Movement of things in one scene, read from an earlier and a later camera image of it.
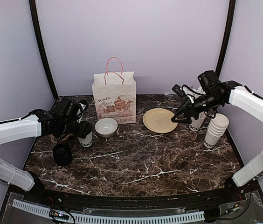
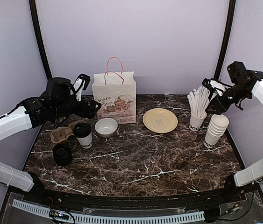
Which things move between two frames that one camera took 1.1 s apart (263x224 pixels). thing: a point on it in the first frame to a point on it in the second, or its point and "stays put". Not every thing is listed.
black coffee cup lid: (83, 129) stays put
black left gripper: (74, 133) to (91, 112)
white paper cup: (86, 142) stays put
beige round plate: (159, 120) stays put
